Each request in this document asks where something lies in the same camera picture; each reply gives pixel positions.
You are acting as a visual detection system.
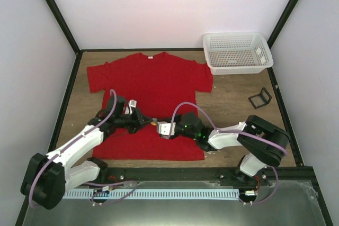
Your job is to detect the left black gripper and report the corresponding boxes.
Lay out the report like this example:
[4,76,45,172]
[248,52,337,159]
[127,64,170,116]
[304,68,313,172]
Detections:
[115,109,153,134]

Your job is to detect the red t-shirt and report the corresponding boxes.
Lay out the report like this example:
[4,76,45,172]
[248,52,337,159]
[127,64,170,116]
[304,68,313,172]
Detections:
[87,52,213,161]

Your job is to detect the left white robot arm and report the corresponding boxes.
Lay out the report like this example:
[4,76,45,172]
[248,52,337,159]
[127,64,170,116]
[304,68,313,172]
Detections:
[20,95,153,210]

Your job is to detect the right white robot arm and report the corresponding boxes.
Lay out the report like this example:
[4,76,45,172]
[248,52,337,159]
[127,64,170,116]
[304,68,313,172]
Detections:
[155,112,290,185]

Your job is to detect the black brooch box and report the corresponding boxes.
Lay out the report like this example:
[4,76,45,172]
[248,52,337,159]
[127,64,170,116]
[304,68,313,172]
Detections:
[248,87,272,109]

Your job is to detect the white plastic basket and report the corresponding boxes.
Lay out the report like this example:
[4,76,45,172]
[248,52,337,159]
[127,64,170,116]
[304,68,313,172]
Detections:
[202,32,273,75]

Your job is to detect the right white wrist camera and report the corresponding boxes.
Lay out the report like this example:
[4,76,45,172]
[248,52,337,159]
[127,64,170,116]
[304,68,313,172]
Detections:
[157,122,176,139]

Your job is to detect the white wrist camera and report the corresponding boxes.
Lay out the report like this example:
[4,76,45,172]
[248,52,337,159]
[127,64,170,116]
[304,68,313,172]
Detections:
[125,100,137,115]
[157,122,176,139]

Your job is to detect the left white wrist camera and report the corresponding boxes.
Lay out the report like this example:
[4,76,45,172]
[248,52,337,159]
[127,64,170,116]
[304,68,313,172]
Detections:
[125,100,137,115]

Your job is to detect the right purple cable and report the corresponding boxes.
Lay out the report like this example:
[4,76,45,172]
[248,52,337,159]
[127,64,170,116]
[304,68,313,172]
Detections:
[171,101,289,205]

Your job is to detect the purple cable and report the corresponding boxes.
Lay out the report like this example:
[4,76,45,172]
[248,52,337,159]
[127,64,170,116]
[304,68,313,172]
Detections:
[28,88,138,208]
[171,101,289,205]

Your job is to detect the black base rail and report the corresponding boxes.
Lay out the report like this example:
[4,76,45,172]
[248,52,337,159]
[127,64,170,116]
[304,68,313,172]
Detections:
[95,167,318,187]

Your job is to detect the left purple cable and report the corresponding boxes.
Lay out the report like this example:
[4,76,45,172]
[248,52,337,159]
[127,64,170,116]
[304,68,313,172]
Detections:
[28,88,138,208]

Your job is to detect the light blue cable duct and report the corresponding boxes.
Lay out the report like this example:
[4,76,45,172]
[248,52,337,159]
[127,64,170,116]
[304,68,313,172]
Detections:
[64,188,239,200]

